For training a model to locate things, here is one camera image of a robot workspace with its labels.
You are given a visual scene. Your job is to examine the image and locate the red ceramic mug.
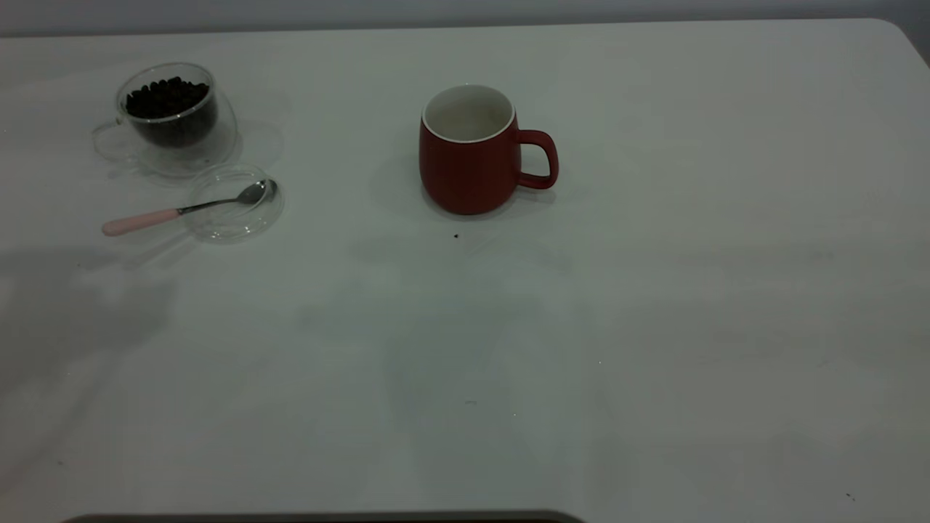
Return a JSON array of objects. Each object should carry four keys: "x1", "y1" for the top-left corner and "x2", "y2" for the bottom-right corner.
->
[{"x1": 418, "y1": 84, "x2": 559, "y2": 216}]

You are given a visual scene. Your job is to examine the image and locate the clear double-wall glass cup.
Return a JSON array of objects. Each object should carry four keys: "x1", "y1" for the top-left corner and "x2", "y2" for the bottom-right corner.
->
[{"x1": 92, "y1": 62, "x2": 239, "y2": 179}]

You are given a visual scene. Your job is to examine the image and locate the pink-handled metal spoon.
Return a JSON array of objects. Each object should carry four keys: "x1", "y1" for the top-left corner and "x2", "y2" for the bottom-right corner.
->
[{"x1": 102, "y1": 179, "x2": 278, "y2": 238}]

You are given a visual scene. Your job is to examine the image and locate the dark coffee beans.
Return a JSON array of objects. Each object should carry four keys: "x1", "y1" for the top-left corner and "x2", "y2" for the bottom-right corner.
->
[{"x1": 126, "y1": 76, "x2": 219, "y2": 149}]

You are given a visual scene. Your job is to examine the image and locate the small clear glass dish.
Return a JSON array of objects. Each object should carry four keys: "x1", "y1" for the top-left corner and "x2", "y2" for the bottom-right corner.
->
[{"x1": 185, "y1": 164, "x2": 286, "y2": 244}]

